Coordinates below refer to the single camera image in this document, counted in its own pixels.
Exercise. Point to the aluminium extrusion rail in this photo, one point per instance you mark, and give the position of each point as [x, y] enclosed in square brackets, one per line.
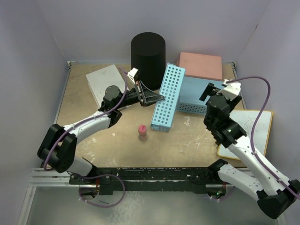
[47, 177]

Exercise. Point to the light blue basket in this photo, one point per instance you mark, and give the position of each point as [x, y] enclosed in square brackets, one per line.
[165, 109]

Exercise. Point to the large black plastic bucket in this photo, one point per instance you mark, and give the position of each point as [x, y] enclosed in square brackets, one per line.
[148, 52]

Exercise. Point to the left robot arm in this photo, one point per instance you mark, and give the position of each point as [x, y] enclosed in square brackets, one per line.
[58, 147]

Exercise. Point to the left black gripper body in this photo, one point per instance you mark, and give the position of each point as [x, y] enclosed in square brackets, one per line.
[130, 98]

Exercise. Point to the yellow framed whiteboard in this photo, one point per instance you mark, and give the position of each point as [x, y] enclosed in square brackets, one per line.
[246, 118]

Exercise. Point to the blue perforated plastic basket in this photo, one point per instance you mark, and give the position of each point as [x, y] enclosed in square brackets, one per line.
[190, 92]

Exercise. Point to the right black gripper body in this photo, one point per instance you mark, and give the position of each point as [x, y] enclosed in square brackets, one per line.
[233, 102]

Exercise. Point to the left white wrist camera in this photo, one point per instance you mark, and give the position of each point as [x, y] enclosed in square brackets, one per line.
[132, 75]

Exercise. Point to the white perforated plastic basket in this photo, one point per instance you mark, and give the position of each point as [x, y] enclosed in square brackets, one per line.
[99, 80]

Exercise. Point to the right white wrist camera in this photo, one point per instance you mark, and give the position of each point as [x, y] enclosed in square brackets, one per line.
[231, 89]

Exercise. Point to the pink capped small bottle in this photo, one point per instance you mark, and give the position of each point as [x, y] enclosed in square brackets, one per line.
[142, 131]

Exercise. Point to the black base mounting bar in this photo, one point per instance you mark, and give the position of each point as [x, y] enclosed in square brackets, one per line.
[168, 187]

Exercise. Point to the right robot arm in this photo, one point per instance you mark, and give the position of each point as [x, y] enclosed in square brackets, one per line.
[273, 191]

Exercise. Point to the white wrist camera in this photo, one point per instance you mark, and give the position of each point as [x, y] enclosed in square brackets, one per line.
[132, 75]
[231, 89]

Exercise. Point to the pink perforated plastic basket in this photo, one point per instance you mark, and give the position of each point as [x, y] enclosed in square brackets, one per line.
[201, 66]

